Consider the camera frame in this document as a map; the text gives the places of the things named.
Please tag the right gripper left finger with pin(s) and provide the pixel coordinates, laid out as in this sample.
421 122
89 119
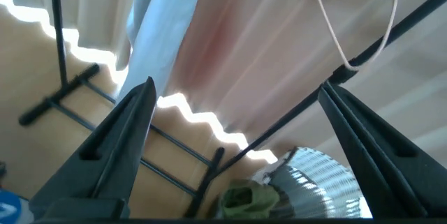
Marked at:
70 185

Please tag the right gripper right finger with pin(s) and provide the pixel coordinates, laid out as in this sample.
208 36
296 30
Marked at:
391 175

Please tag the pale grey shorts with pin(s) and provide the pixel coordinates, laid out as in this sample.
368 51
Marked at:
160 25

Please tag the white laundry basket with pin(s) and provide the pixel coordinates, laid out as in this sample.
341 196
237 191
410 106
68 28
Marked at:
314 185

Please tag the pink clothes hanger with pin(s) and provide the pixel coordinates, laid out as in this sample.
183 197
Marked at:
331 32

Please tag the black clothes rack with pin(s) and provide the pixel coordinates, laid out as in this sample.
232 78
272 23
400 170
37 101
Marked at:
57 25

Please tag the green garment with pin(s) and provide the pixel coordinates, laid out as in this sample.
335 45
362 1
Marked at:
251 199

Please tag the beige curtain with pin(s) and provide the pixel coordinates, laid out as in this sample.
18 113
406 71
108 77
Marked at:
262 60

